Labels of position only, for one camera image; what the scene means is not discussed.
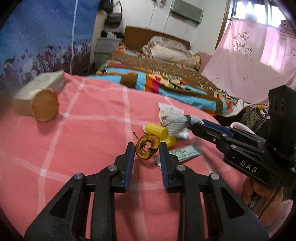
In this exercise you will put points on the white tissue paper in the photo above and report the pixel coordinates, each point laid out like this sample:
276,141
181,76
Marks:
183,135

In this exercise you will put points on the orange trash bin white rim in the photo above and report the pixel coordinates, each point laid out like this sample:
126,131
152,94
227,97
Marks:
241,126

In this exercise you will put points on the green white ointment packet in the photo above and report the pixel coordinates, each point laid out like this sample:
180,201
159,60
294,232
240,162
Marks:
186,153

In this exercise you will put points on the yellow plastic bottle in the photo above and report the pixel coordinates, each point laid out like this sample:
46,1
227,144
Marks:
170,141

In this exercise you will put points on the grey hanging tote bag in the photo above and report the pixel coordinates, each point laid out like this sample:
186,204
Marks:
114,18

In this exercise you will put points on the thick old book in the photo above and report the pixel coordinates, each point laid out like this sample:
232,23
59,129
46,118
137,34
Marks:
22,101

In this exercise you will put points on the beige medicine sachet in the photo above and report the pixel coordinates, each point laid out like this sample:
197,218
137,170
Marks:
166,109

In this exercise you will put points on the pink hanging sheet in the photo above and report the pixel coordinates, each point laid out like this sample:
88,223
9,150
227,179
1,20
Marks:
251,59

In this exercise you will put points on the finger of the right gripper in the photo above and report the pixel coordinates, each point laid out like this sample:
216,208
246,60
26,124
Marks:
208,134
218,128

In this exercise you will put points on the person right hand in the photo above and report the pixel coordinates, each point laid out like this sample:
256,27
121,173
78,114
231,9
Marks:
272,215

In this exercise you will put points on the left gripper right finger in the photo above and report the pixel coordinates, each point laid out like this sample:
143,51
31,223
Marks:
209,208

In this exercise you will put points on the black mesh fan guard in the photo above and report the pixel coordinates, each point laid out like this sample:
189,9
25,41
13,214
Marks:
255,117

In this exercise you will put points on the green wall panel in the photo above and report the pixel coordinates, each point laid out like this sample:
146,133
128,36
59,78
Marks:
187,11

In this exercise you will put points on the colourful striped bed quilt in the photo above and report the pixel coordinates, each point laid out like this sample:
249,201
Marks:
175,80

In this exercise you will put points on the black hanging bag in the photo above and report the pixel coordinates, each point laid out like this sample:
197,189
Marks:
106,5

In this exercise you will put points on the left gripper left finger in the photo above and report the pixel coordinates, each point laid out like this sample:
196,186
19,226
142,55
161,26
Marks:
65,216

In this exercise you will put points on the beige floral pillow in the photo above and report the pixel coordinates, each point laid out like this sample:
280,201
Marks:
169,50

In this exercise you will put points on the grey sock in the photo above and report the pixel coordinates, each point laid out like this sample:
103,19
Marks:
177,123

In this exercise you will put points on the pink checked blanket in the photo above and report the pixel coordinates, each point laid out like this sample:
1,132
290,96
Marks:
96,120

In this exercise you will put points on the wooden headboard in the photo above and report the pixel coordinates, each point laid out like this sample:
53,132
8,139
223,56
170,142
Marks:
134,38

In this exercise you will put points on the blue fabric wardrobe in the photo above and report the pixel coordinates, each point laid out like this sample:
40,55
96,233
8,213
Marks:
46,36

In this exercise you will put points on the yellow plastic cap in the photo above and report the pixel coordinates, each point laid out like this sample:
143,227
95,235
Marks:
159,131

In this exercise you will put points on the round brown paper container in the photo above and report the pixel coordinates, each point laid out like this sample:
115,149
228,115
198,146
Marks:
44,105

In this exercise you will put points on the grey nightstand drawers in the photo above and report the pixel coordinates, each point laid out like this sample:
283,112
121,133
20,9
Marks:
103,49

